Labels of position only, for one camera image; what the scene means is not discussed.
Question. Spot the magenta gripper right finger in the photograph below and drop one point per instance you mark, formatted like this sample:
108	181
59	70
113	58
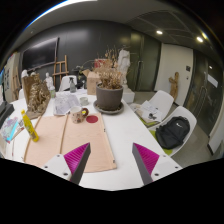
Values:
151	165

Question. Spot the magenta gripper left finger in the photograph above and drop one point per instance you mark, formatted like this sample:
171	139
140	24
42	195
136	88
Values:
71	165

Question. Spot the black backpack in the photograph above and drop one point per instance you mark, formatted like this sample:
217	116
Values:
172	134

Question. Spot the papers on chair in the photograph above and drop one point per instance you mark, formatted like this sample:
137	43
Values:
149	113

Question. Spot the dark red round coaster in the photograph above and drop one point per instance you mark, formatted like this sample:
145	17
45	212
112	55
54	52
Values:
92	119

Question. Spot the white chair with papers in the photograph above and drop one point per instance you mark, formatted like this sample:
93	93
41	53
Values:
163	102

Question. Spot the floral ceramic mug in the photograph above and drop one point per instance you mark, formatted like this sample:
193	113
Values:
78	114

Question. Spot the yellow squeeze bottle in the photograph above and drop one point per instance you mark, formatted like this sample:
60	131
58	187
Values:
29	127

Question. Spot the grey pot saucer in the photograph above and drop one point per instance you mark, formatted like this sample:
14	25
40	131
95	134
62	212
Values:
108	110

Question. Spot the white chair with backpack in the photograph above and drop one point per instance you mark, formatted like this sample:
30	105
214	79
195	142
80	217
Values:
179	111

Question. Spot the crumpled white papers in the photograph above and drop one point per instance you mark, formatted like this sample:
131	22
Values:
63	102

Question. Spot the small white cup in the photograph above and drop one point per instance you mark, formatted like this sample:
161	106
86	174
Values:
84	101

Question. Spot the clear spray bottle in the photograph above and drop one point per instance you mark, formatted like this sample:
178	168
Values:
72	85

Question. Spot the grey plant pot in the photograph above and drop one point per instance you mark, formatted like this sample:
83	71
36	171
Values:
108	97

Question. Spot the colourful booklet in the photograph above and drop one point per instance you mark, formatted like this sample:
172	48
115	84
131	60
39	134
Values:
10	127

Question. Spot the white chair behind table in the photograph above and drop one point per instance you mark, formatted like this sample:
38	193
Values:
65	85

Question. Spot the wooden figure sculpture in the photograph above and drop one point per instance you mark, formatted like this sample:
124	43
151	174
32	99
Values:
174	85

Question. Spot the cardboard box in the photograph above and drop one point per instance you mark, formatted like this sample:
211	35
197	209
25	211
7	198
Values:
92	80

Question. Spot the small white bust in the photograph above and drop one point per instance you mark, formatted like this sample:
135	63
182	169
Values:
49	81

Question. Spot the wooden easel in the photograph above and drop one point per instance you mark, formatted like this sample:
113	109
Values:
60	70

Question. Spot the dried brown plant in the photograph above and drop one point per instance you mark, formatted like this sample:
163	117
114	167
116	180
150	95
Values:
107	69

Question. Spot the white plaster statue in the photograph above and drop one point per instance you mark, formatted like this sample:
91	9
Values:
123	66

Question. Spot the black wall screen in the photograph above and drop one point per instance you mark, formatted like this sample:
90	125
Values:
39	55

